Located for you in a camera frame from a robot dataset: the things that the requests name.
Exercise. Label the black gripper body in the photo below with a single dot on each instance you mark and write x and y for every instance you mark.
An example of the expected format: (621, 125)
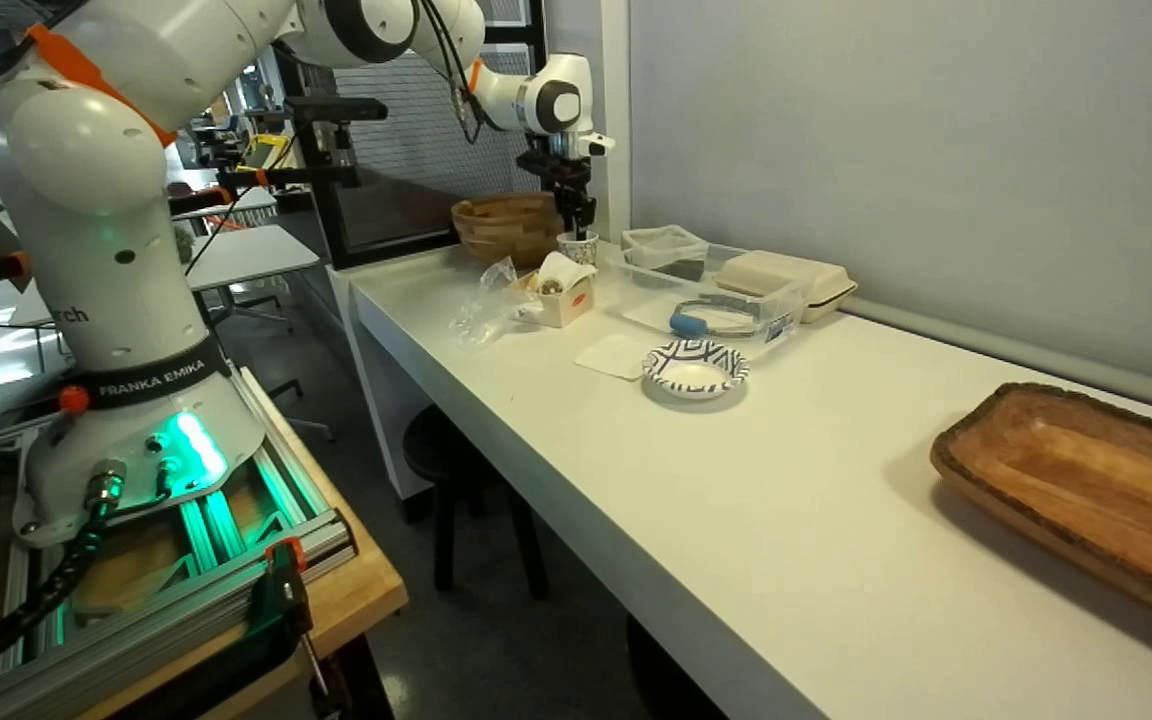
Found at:
(553, 166)

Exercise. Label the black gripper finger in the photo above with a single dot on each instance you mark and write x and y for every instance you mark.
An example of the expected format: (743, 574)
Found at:
(584, 215)
(564, 215)

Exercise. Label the clear plastic container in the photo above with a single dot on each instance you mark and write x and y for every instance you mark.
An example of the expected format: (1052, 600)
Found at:
(667, 283)

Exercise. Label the rectangular wooden tray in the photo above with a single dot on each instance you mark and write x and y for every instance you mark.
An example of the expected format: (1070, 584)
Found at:
(1063, 468)

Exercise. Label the crumpled clear plastic bag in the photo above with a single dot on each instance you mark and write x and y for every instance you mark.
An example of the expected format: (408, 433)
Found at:
(497, 306)

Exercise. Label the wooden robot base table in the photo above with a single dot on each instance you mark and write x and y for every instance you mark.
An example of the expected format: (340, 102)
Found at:
(320, 600)

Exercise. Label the black and white bowl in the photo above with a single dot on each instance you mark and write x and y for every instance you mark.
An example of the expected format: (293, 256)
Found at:
(695, 374)

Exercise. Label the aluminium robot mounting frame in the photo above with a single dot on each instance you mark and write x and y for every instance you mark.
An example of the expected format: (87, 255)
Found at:
(192, 600)

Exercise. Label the round wooden bowl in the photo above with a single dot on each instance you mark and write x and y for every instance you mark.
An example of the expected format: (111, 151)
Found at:
(512, 227)

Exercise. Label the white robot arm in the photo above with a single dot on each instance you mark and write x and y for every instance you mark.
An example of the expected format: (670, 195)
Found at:
(87, 119)

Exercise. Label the beige takeout box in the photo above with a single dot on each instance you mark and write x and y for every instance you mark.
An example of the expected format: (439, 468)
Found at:
(772, 270)

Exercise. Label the white paper napkin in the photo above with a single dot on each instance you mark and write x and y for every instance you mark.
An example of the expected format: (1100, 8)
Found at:
(616, 356)

